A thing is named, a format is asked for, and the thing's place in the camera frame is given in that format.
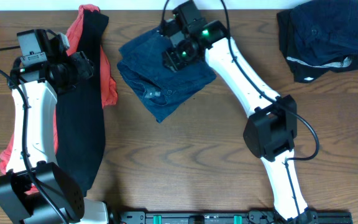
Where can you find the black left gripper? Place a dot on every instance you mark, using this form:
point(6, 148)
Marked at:
point(84, 69)

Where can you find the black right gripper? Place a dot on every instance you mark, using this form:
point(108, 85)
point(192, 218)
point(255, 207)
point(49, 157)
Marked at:
point(174, 63)

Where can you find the dark blue shorts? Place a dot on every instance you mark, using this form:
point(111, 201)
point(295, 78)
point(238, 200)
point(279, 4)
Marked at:
point(160, 90)

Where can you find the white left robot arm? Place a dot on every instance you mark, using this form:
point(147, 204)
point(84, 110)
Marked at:
point(34, 188)

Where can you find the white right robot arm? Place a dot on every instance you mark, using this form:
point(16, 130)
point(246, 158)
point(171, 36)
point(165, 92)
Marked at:
point(271, 119)

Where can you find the red t-shirt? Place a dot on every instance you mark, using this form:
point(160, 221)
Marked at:
point(108, 84)

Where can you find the folded black garment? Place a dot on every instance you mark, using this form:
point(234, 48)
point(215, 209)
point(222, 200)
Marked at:
point(303, 71)

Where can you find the folded navy shorts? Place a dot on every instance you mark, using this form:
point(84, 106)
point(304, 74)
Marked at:
point(325, 30)

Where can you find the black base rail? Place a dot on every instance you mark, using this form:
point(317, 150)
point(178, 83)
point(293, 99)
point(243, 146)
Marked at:
point(250, 217)

